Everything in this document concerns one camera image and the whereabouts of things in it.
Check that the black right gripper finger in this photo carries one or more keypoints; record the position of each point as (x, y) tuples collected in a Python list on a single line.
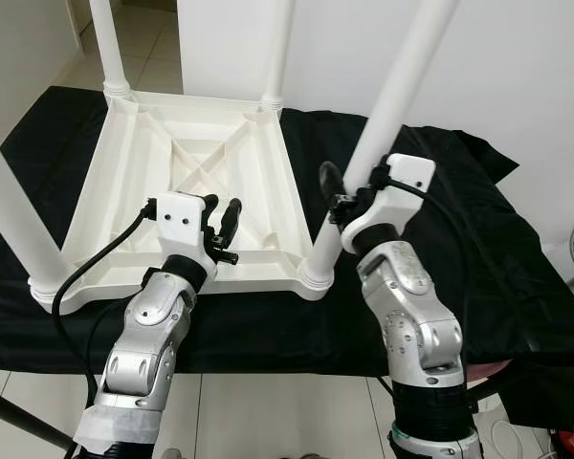
[(332, 182)]

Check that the white plastic table top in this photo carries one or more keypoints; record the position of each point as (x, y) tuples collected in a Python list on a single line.
[(258, 210)]

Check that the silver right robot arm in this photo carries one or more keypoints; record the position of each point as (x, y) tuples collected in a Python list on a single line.
[(402, 277)]

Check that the black cloth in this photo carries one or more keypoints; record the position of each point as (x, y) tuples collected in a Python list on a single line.
[(488, 268)]

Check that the pink stool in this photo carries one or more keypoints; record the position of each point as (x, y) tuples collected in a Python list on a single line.
[(488, 368)]

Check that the grey robot left foot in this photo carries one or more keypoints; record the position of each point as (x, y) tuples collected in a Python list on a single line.
[(169, 454)]

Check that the grey robot foot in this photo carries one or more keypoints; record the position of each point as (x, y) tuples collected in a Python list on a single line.
[(169, 454), (316, 456)]

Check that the grey robot right foot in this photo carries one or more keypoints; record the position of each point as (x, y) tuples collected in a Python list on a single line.
[(316, 456)]

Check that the black metal stand leg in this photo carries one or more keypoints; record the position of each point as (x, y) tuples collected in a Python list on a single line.
[(24, 416), (502, 380)]

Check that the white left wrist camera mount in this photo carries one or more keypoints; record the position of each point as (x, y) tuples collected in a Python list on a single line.
[(182, 220)]

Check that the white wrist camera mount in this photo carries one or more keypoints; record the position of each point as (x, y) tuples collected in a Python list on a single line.
[(182, 220), (407, 177)]

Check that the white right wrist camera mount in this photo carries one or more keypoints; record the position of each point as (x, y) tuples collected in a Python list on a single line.
[(407, 177)]

